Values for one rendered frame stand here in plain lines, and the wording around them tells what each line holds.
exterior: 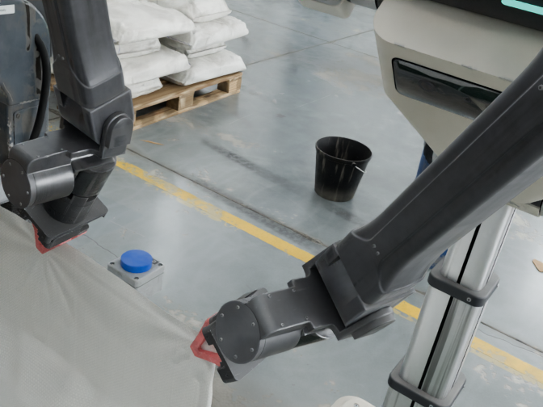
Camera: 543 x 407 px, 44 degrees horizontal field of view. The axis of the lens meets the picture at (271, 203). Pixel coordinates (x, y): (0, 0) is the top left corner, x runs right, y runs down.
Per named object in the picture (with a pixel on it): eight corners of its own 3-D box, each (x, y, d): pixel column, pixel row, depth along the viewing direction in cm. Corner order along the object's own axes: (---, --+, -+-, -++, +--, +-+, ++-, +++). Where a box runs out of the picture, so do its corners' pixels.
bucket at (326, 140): (371, 194, 359) (382, 150, 346) (344, 212, 336) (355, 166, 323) (324, 174, 372) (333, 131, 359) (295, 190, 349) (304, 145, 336)
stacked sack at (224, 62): (249, 75, 461) (252, 53, 453) (185, 94, 410) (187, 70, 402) (201, 57, 479) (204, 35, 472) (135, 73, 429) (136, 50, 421)
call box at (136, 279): (163, 289, 132) (166, 264, 130) (134, 307, 126) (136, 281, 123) (134, 271, 136) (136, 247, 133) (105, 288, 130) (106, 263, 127)
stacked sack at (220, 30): (253, 40, 449) (255, 19, 442) (187, 56, 397) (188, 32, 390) (203, 23, 468) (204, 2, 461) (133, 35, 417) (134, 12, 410)
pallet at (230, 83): (240, 92, 465) (242, 72, 458) (117, 136, 372) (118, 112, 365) (150, 58, 499) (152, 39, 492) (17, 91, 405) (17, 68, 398)
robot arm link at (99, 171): (128, 161, 80) (103, 126, 82) (82, 173, 75) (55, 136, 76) (107, 195, 85) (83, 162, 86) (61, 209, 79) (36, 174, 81)
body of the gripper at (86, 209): (12, 209, 83) (30, 172, 79) (74, 184, 91) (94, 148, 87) (44, 247, 82) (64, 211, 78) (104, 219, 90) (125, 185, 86)
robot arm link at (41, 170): (137, 114, 76) (90, 81, 79) (51, 131, 67) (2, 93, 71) (119, 201, 82) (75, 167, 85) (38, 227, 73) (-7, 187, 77)
